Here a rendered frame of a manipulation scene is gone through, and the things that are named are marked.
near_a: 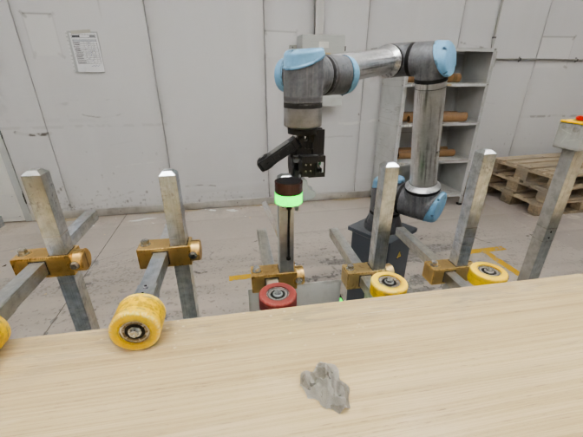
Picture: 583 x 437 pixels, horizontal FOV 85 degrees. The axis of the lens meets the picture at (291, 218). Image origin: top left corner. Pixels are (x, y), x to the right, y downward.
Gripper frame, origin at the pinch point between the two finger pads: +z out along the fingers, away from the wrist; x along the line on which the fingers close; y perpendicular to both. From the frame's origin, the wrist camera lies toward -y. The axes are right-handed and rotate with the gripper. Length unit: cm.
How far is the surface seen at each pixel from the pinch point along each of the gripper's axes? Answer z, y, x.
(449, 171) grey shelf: 70, 229, 246
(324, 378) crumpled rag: 9.8, -3.4, -44.6
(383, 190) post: -6.4, 20.1, -9.6
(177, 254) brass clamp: 5.9, -28.8, -10.3
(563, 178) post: -7, 71, -9
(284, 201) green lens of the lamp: -7.3, -4.8, -15.3
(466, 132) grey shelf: 24, 229, 234
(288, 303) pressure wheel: 10.4, -5.7, -25.9
